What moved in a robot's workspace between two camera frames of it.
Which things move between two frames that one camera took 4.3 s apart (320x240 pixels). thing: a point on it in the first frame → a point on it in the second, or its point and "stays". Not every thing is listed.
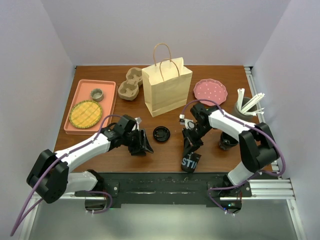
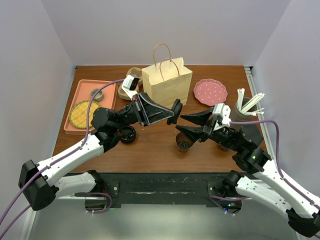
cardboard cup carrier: [129, 89] stays
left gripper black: [142, 144] → [148, 112]
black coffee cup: [190, 161] → [183, 142]
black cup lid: [161, 133] → [176, 108]
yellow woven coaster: [85, 114] stays
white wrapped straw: [254, 113] stays
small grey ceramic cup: [97, 94] stays
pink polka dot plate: [211, 89] stays
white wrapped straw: [240, 92] stays
